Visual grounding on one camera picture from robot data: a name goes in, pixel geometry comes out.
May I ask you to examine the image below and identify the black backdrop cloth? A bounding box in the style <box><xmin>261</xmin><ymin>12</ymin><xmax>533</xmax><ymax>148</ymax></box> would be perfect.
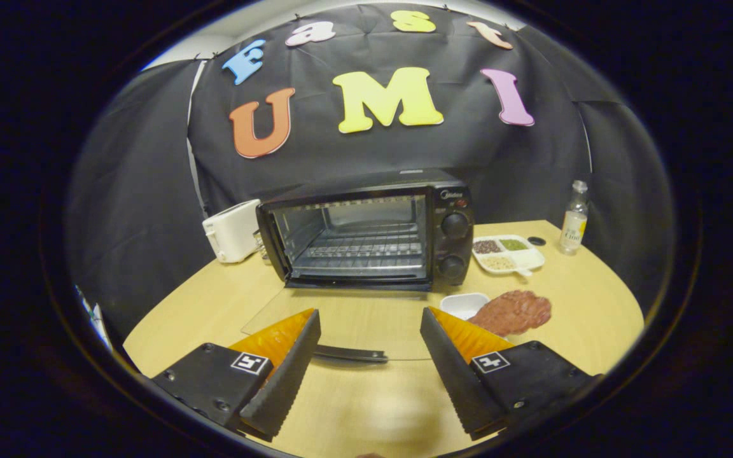
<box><xmin>64</xmin><ymin>3</ymin><xmax>676</xmax><ymax>344</ymax></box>

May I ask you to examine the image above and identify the white pop-up toaster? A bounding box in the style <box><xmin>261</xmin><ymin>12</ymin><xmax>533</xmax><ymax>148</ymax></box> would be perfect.
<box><xmin>202</xmin><ymin>199</ymin><xmax>262</xmax><ymax>264</ymax></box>

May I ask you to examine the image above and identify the white divided dish with beans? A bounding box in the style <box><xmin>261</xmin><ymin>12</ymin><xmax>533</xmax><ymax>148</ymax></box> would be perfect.
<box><xmin>472</xmin><ymin>235</ymin><xmax>546</xmax><ymax>278</ymax></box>

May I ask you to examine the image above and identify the black toaster oven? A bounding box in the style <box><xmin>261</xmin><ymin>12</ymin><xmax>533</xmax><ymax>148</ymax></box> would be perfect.
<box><xmin>241</xmin><ymin>169</ymin><xmax>475</xmax><ymax>363</ymax></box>

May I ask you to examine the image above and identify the small white rectangular tray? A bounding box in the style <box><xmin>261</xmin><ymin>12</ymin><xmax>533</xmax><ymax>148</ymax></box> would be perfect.
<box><xmin>440</xmin><ymin>293</ymin><xmax>491</xmax><ymax>321</ymax></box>

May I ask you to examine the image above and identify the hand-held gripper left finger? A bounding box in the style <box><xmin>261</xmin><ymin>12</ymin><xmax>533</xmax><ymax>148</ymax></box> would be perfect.
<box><xmin>152</xmin><ymin>309</ymin><xmax>321</xmax><ymax>441</ymax></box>

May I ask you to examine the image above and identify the clear glass bottle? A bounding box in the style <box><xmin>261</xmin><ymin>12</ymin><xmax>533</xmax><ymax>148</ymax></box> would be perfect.
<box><xmin>559</xmin><ymin>180</ymin><xmax>590</xmax><ymax>255</ymax></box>

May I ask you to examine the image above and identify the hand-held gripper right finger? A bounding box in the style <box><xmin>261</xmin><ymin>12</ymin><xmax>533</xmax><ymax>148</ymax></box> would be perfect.
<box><xmin>420</xmin><ymin>307</ymin><xmax>596</xmax><ymax>441</ymax></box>

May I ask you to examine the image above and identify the reddish brown meat slice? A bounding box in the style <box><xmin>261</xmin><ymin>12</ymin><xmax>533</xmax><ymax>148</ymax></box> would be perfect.
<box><xmin>468</xmin><ymin>290</ymin><xmax>552</xmax><ymax>337</ymax></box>

